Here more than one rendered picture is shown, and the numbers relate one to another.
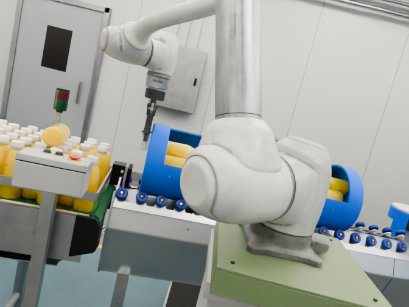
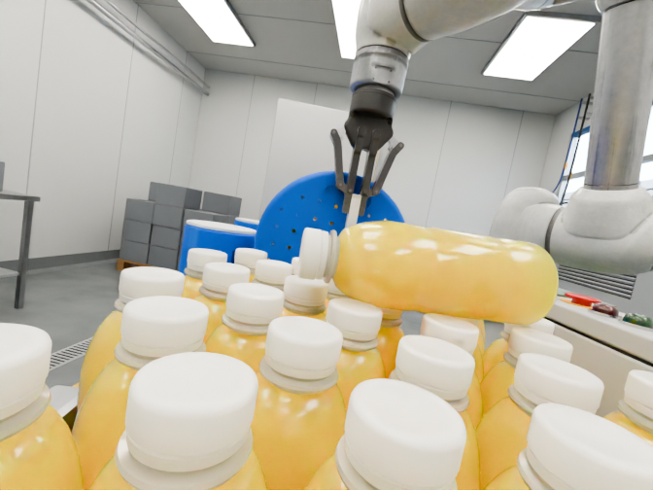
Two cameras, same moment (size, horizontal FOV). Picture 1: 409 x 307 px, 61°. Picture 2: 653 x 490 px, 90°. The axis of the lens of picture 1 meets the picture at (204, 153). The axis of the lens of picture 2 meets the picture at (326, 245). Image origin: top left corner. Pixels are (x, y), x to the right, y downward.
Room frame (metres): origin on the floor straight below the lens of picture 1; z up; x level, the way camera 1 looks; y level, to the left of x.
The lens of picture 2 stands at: (1.30, 0.81, 1.15)
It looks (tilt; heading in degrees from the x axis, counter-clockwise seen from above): 5 degrees down; 276
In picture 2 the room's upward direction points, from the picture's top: 10 degrees clockwise
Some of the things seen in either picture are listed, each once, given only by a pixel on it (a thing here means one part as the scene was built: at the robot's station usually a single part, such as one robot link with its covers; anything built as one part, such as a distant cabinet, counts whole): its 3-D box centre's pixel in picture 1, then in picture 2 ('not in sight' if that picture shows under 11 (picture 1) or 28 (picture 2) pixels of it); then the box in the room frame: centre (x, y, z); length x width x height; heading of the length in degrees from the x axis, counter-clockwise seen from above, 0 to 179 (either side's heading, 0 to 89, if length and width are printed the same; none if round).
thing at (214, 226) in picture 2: not in sight; (223, 227); (1.87, -0.49, 1.03); 0.28 x 0.28 x 0.01
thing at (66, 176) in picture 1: (54, 171); (607, 361); (1.02, 0.43, 1.05); 0.20 x 0.10 x 0.10; 100
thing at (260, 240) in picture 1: (286, 234); not in sight; (0.85, -0.25, 1.09); 0.22 x 0.18 x 0.06; 95
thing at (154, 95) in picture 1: (153, 101); (369, 122); (1.33, 0.24, 1.32); 0.08 x 0.07 x 0.09; 10
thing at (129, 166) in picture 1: (126, 179); not in sight; (1.34, 0.28, 0.99); 0.10 x 0.02 x 0.12; 10
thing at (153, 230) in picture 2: not in sight; (183, 231); (3.69, -3.41, 0.59); 1.20 x 0.80 x 1.19; 179
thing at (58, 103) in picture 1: (60, 104); not in sight; (1.63, 0.72, 1.18); 0.06 x 0.06 x 0.05
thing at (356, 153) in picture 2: not in sight; (355, 161); (1.34, 0.24, 1.25); 0.04 x 0.01 x 0.11; 100
